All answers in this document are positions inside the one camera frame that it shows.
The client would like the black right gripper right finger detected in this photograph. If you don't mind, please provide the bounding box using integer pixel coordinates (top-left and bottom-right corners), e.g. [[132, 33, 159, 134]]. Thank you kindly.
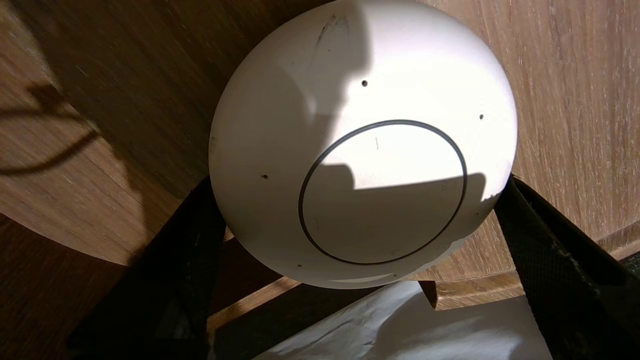
[[492, 175, 640, 360]]

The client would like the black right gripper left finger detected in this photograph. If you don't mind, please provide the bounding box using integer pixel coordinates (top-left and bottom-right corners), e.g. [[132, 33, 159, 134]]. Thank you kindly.
[[67, 175, 228, 360]]

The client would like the curved wooden nightstand drawer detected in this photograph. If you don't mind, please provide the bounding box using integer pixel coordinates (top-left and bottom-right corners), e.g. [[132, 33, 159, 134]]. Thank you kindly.
[[0, 215, 301, 360]]

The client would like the white round dome device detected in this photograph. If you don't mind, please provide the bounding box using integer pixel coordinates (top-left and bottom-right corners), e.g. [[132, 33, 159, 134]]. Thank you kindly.
[[208, 0, 518, 290]]

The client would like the white bed sheet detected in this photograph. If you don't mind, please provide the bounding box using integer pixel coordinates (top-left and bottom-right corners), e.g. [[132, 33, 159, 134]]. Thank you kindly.
[[215, 280, 553, 360]]

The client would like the round wooden nightstand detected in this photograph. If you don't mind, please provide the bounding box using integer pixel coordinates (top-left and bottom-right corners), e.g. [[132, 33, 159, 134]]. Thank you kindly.
[[0, 0, 640, 311]]

